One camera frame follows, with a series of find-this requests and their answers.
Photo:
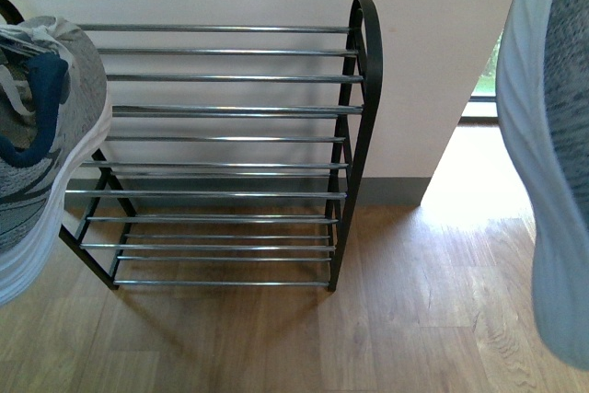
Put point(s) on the grey sneaker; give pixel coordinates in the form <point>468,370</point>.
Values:
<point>542,102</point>
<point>55,112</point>

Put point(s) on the black metal shoe rack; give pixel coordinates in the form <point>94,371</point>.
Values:
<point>235,153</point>

